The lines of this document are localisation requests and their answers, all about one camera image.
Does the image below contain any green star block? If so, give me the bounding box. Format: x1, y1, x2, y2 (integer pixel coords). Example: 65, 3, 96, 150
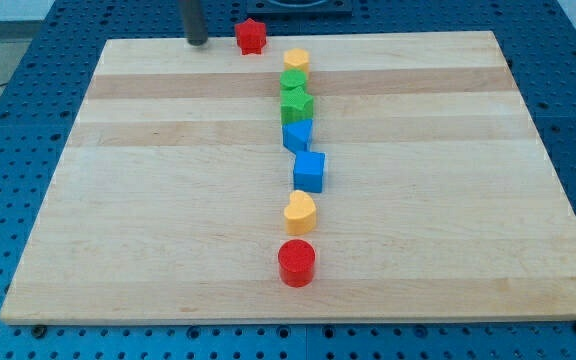
280, 87, 314, 125

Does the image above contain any yellow hexagon block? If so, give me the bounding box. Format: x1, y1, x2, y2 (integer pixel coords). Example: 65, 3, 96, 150
283, 48, 310, 77

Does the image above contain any red star block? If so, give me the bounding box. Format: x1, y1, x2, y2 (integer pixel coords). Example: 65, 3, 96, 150
234, 18, 267, 55

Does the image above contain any blue cube block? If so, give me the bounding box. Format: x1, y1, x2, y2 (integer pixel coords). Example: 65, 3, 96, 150
293, 151, 325, 193

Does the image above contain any yellow heart block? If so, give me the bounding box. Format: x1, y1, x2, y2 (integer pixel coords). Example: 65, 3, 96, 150
283, 190, 317, 235

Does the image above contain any blue triangle block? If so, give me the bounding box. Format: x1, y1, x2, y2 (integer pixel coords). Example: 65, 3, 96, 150
282, 119, 313, 153

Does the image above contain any red cylinder block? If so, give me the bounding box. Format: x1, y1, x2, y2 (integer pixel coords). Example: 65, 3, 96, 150
277, 239, 316, 288

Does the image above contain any green cylinder block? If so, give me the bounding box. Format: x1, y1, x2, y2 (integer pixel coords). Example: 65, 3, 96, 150
279, 69, 308, 91

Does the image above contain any light wooden board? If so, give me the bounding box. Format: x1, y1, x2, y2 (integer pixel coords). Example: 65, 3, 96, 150
0, 31, 576, 325

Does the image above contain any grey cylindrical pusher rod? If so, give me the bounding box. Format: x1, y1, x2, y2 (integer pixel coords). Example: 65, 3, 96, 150
178, 0, 208, 47

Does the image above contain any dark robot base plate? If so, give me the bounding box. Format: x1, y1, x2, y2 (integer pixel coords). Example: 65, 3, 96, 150
246, 0, 353, 15

